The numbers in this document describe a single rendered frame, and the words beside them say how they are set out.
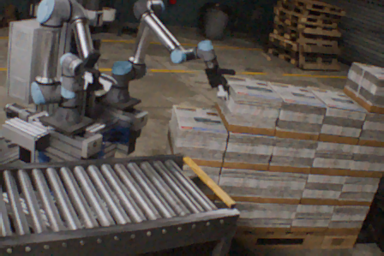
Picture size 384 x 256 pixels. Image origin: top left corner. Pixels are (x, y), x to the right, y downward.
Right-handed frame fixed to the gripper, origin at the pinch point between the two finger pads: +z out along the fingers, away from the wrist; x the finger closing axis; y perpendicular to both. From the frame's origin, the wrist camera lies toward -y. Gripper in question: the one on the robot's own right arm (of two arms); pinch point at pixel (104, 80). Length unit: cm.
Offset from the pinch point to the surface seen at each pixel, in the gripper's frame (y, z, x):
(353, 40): -50, -355, -845
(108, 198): 43.9, 15.8, -4.3
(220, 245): 54, 46, -45
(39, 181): 47, -5, 17
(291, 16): -53, -395, -635
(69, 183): 45.2, 0.6, 5.8
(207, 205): 39, 36, -40
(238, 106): 12, -13, -98
